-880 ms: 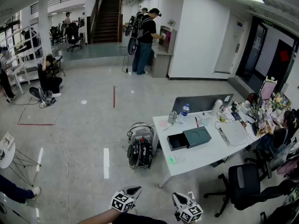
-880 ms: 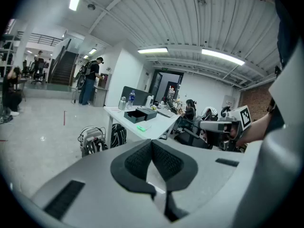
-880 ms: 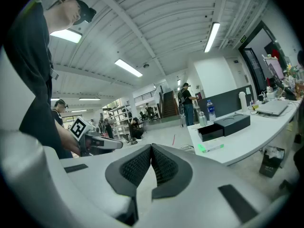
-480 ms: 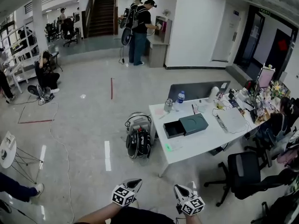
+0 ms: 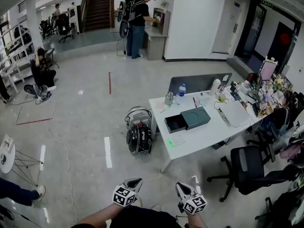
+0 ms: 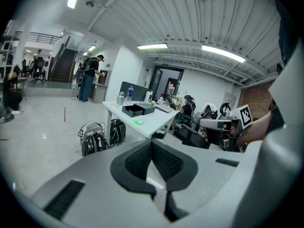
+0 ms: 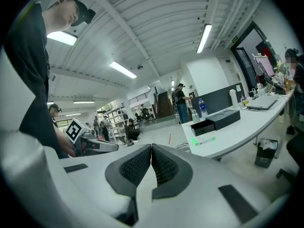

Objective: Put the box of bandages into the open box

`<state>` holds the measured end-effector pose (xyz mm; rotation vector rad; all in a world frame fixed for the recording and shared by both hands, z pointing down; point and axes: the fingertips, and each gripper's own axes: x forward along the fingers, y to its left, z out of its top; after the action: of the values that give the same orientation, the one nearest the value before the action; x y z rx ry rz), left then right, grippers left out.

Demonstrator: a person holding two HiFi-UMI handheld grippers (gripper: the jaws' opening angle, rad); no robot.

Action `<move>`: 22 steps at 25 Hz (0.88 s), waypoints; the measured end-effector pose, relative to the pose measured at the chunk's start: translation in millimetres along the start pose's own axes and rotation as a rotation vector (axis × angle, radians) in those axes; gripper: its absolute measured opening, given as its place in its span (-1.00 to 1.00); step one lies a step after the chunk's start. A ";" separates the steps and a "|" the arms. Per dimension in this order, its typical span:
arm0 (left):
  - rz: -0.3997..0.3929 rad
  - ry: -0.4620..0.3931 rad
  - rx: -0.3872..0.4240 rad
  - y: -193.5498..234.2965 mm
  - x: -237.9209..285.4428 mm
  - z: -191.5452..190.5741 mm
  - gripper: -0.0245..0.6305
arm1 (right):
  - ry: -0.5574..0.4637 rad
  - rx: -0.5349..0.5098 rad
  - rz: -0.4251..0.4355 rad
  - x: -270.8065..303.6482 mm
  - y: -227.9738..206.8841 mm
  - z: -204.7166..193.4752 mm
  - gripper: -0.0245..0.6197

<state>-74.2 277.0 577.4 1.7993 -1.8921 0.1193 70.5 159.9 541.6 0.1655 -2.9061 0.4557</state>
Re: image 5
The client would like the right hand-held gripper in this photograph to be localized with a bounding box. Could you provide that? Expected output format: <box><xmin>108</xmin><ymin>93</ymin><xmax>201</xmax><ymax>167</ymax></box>
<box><xmin>175</xmin><ymin>182</ymin><xmax>208</xmax><ymax>216</ymax></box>

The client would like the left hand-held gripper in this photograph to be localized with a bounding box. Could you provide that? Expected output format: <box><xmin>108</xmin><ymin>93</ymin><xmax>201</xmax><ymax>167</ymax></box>
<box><xmin>113</xmin><ymin>177</ymin><xmax>143</xmax><ymax>208</ymax></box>

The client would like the white and green paper slip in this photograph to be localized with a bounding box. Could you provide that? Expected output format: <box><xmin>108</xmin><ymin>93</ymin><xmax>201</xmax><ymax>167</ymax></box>
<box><xmin>166</xmin><ymin>138</ymin><xmax>186</xmax><ymax>148</ymax></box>

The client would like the dark green drawer box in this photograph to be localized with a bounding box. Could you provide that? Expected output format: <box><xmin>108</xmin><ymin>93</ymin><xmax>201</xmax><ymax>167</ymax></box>
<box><xmin>164</xmin><ymin>106</ymin><xmax>211</xmax><ymax>134</ymax></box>

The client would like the person's right forearm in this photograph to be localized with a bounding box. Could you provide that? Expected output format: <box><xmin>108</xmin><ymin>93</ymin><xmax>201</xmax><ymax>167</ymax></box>
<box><xmin>187</xmin><ymin>211</ymin><xmax>209</xmax><ymax>228</ymax></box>

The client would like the person's left forearm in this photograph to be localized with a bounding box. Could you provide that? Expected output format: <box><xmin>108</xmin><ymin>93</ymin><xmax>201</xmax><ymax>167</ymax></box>
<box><xmin>77</xmin><ymin>202</ymin><xmax>124</xmax><ymax>228</ymax></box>

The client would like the person's black shirt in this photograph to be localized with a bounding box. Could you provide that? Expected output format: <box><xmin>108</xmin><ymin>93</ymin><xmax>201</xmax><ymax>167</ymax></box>
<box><xmin>115</xmin><ymin>205</ymin><xmax>185</xmax><ymax>228</ymax></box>

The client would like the black backpack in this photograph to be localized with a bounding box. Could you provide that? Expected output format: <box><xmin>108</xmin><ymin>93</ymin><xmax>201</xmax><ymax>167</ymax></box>
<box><xmin>126</xmin><ymin>123</ymin><xmax>154</xmax><ymax>156</ymax></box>

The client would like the black office chair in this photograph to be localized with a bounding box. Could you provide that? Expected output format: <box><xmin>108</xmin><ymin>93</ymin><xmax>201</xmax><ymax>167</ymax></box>
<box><xmin>246</xmin><ymin>124</ymin><xmax>276</xmax><ymax>163</ymax></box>
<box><xmin>255</xmin><ymin>189</ymin><xmax>304</xmax><ymax>228</ymax></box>
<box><xmin>57</xmin><ymin>13</ymin><xmax>76</xmax><ymax>44</ymax></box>
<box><xmin>207</xmin><ymin>145</ymin><xmax>300</xmax><ymax>203</ymax></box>

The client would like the grey white backpack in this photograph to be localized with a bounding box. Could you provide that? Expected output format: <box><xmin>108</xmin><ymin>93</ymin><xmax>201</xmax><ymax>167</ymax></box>
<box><xmin>125</xmin><ymin>106</ymin><xmax>153</xmax><ymax>128</ymax></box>

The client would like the steel thermos flask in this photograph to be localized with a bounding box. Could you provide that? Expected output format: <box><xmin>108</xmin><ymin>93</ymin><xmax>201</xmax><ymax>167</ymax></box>
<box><xmin>164</xmin><ymin>91</ymin><xmax>174</xmax><ymax>106</ymax></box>

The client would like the white laptop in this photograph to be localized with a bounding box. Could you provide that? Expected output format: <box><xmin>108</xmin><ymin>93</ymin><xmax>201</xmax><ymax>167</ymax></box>
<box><xmin>218</xmin><ymin>100</ymin><xmax>252</xmax><ymax>126</ymax></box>

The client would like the clear water bottle blue label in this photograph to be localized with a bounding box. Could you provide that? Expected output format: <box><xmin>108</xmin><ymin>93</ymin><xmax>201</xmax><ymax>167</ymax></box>
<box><xmin>175</xmin><ymin>83</ymin><xmax>187</xmax><ymax>106</ymax></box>

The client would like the dark grey desk divider panel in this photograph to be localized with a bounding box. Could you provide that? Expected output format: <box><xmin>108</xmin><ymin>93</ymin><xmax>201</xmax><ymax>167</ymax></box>
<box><xmin>170</xmin><ymin>72</ymin><xmax>233</xmax><ymax>97</ymax></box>

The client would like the white cat figurine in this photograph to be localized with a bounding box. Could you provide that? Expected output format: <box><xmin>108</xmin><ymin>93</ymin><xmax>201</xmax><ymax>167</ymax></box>
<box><xmin>238</xmin><ymin>79</ymin><xmax>250</xmax><ymax>92</ymax></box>

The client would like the white round side table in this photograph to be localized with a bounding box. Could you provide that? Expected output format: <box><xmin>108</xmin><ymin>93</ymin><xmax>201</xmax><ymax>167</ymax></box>
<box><xmin>0</xmin><ymin>133</ymin><xmax>44</xmax><ymax>187</ymax></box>

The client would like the black computer monitor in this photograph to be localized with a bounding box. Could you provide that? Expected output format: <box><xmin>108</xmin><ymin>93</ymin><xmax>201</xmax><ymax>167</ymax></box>
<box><xmin>255</xmin><ymin>72</ymin><xmax>265</xmax><ymax>100</ymax></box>

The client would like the grey cabinet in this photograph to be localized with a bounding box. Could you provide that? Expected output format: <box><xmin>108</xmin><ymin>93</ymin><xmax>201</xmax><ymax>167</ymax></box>
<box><xmin>143</xmin><ymin>7</ymin><xmax>171</xmax><ymax>61</ymax></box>

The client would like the pink board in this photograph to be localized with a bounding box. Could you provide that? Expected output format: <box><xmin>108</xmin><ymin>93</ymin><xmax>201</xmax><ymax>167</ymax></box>
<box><xmin>260</xmin><ymin>58</ymin><xmax>278</xmax><ymax>82</ymax></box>

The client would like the white shelving rack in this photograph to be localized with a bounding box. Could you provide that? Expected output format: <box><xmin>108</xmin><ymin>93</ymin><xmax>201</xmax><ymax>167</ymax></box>
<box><xmin>0</xmin><ymin>27</ymin><xmax>37</xmax><ymax>93</ymax></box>

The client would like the brown staircase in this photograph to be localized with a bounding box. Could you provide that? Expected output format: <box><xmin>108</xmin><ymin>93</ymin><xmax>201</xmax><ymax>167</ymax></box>
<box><xmin>82</xmin><ymin>0</ymin><xmax>115</xmax><ymax>33</ymax></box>

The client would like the white floor cable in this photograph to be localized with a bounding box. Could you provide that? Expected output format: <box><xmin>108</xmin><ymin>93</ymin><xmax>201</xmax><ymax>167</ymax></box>
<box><xmin>47</xmin><ymin>100</ymin><xmax>79</xmax><ymax>226</ymax></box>

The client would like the black cable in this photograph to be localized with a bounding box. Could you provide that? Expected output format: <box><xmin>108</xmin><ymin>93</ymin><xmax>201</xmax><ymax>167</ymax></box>
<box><xmin>213</xmin><ymin>100</ymin><xmax>253</xmax><ymax>128</ymax></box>

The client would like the black door frame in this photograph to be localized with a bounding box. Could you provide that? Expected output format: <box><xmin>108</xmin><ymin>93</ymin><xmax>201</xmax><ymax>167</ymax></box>
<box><xmin>233</xmin><ymin>0</ymin><xmax>303</xmax><ymax>74</ymax></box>

